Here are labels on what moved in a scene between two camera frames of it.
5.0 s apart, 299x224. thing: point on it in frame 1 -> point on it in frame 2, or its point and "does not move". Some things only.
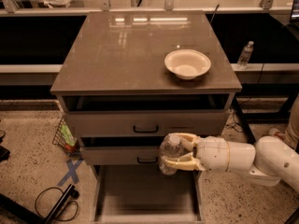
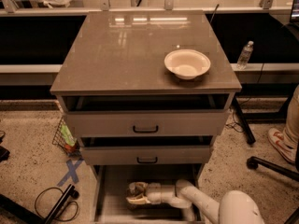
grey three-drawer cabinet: [120, 102] does not move
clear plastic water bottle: [171, 147] -> [135, 190]
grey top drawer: [147, 123] does not move
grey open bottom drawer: [143, 194] does not move
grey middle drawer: [121, 155] does not move
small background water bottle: [242, 63] does not move
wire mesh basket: [65, 138] does not move
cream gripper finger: [190, 139] -> [141, 183]
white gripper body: [212, 153] -> [153, 193]
